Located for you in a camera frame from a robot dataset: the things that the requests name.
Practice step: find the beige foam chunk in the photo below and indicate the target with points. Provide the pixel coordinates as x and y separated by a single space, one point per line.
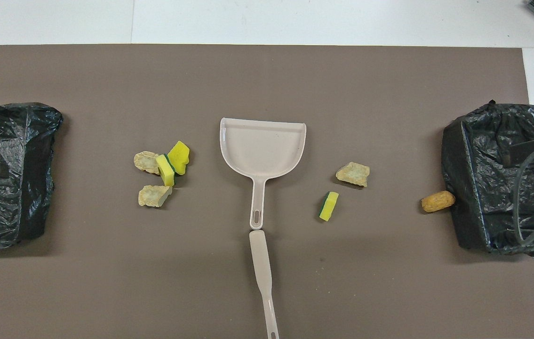
352 174
154 196
146 161

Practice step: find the beige plastic dustpan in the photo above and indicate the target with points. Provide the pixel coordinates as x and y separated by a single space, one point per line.
259 150

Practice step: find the blocky yellow sponge piece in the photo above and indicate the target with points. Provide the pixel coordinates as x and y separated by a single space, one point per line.
165 170

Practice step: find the small yellow green sponge piece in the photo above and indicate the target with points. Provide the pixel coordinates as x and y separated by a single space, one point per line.
329 206

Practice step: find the large brown table mat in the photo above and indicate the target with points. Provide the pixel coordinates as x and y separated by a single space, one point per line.
107 94

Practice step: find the black bag-lined bin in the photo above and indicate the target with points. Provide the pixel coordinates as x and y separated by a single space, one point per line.
12 202
483 188

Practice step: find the notched yellow sponge piece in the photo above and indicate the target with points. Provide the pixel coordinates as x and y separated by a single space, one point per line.
180 155

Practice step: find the orange-brown nugget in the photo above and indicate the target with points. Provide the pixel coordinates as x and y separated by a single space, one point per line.
437 201

